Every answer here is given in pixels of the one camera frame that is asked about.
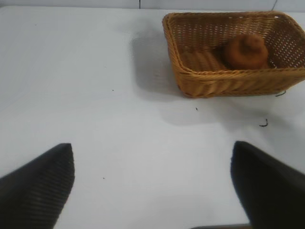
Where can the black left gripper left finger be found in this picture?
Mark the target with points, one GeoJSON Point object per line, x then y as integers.
{"type": "Point", "coordinates": [35, 190]}

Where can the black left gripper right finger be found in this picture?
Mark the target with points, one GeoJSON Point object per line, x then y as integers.
{"type": "Point", "coordinates": [269, 188]}

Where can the brown round pastry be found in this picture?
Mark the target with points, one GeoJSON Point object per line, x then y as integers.
{"type": "Point", "coordinates": [245, 51]}

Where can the woven wicker basket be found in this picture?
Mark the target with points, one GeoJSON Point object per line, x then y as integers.
{"type": "Point", "coordinates": [228, 71]}

